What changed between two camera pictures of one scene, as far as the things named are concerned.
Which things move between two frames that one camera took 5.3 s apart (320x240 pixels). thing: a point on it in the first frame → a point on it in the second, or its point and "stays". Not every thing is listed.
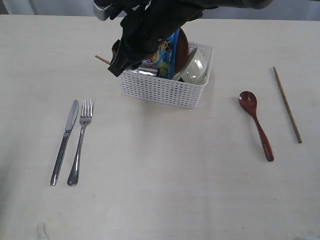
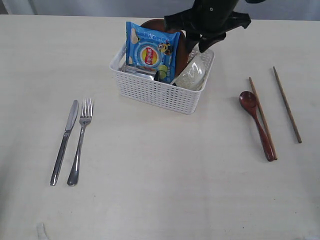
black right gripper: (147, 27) → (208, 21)
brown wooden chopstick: (103, 59) → (263, 120)
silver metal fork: (85, 116) stays
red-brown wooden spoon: (248, 100) stays
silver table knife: (70, 123) stays
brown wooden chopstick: (293, 123) stays
